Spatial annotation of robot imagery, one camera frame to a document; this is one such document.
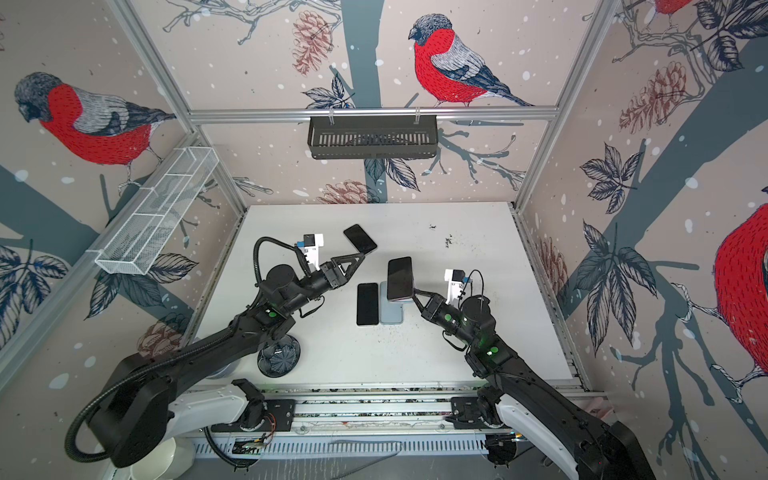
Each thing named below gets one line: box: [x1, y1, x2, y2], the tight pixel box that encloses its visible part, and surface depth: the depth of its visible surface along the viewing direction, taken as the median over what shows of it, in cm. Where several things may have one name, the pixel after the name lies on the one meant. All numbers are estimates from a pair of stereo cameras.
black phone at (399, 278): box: [387, 256, 413, 300], surface depth 79 cm
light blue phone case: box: [379, 281, 413, 325], surface depth 94 cm
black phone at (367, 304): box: [356, 282, 379, 326], surface depth 94 cm
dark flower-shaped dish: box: [257, 334, 301, 378], surface depth 82 cm
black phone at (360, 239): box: [343, 224, 378, 255], surface depth 115 cm
